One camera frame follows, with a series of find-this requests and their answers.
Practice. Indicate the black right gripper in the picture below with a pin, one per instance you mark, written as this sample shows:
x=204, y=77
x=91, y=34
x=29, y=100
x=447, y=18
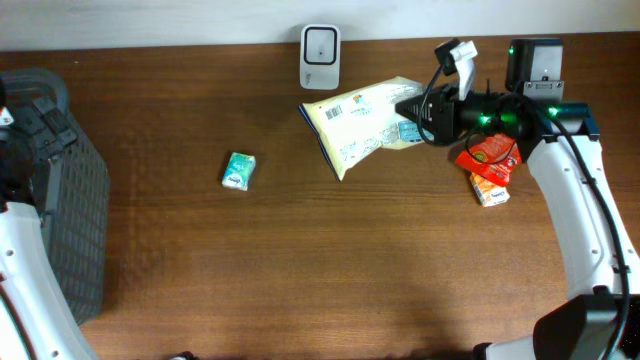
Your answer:
x=442, y=113

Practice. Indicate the yellow wet wipes pack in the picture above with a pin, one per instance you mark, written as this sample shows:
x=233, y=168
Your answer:
x=351, y=126

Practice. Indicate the red snack packet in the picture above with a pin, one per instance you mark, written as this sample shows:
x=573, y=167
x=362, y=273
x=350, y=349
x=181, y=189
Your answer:
x=494, y=159

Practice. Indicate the orange white small packet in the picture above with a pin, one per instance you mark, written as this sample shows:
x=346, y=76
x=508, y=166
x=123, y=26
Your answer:
x=488, y=193

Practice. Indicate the teal tissue pack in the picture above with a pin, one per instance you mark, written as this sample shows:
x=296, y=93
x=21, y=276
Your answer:
x=239, y=171

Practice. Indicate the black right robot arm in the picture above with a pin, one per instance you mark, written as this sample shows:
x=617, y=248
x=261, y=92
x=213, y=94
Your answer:
x=559, y=141

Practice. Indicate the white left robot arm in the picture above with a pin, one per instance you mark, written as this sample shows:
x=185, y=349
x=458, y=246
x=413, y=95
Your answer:
x=36, y=321

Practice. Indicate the white barcode scanner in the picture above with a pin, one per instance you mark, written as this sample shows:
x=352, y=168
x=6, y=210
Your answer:
x=320, y=54

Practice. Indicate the grey plastic mesh basket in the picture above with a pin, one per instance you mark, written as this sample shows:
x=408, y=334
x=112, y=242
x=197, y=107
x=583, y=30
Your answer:
x=69, y=191

